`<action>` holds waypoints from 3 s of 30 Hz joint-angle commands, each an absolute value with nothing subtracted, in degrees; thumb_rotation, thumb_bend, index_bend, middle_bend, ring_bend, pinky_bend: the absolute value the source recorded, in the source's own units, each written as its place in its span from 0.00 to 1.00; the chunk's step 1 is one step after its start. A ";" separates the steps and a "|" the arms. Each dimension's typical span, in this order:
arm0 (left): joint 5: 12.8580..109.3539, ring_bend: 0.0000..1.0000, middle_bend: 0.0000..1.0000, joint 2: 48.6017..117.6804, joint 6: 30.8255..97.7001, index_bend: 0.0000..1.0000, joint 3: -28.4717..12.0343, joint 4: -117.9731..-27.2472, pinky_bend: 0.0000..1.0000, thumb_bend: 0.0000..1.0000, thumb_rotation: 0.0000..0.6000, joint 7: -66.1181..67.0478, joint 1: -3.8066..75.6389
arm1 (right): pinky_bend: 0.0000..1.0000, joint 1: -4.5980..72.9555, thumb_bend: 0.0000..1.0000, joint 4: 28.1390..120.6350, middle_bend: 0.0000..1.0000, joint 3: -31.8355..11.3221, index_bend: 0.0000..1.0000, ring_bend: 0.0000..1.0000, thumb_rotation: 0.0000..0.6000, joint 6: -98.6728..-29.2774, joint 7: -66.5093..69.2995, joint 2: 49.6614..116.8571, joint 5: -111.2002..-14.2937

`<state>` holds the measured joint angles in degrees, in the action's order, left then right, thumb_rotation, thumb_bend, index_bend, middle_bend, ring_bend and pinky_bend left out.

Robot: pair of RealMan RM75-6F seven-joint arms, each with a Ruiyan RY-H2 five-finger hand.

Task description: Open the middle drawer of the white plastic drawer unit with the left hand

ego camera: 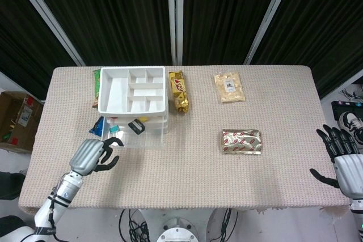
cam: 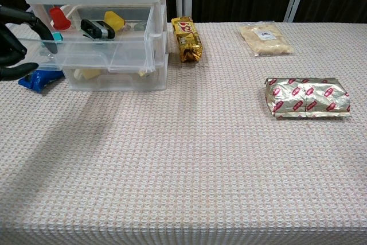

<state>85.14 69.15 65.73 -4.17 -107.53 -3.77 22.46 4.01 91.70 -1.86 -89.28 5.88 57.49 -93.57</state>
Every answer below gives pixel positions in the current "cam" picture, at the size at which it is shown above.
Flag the red plastic cup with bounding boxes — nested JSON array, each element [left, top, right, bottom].
[[48, 6, 72, 32]]

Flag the yellow plastic cup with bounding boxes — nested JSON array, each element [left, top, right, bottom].
[[103, 10, 126, 32]]

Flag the black rectangular gadget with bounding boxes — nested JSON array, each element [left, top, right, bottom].
[[80, 18, 116, 40]]

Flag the pale yellow block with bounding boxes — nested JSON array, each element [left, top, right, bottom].
[[73, 68, 102, 80]]

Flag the gold foil packet red labels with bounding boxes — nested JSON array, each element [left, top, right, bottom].
[[264, 76, 352, 120]]

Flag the beige waffle-weave tablecloth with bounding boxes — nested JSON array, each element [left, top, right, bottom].
[[0, 21, 367, 245]]

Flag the blue snack packet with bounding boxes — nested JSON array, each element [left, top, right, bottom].
[[18, 69, 65, 94]]

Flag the clear plastic drawer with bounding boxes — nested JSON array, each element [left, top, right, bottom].
[[62, 64, 168, 91], [15, 5, 158, 74]]

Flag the gold snack packet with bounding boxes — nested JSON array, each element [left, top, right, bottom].
[[171, 16, 204, 63]]

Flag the small teal block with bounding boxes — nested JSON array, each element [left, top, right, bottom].
[[42, 32, 64, 48]]

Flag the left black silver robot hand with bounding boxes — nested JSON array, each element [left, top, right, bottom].
[[0, 5, 58, 82]]

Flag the clear bag of beige food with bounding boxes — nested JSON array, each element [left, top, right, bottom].
[[239, 21, 295, 57]]

